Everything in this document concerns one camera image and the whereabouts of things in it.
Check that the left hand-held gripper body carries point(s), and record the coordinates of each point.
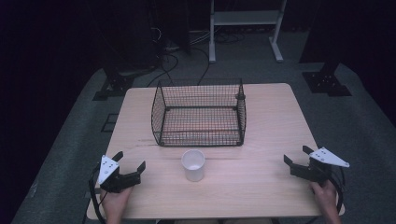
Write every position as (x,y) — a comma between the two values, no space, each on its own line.
(108,169)

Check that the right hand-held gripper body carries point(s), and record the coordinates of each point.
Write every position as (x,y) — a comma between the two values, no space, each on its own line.
(314,171)

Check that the white plastic cup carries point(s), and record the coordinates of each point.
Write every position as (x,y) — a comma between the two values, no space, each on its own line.
(193,169)

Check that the person's right hand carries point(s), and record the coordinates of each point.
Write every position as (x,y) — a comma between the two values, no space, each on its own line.
(326,196)

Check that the person's left hand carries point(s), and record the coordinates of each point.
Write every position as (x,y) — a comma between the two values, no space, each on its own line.
(115,202)

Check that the dark equipment cabinet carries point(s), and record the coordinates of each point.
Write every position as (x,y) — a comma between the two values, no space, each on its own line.
(130,34)

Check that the black rectangular floor frame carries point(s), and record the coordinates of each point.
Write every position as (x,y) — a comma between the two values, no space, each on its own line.
(109,123)

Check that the black stand with base plate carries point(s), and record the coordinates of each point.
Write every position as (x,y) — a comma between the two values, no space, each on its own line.
(113,88)
(327,82)

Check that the white metal table frame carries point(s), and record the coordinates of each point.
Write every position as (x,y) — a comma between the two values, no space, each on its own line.
(246,18)

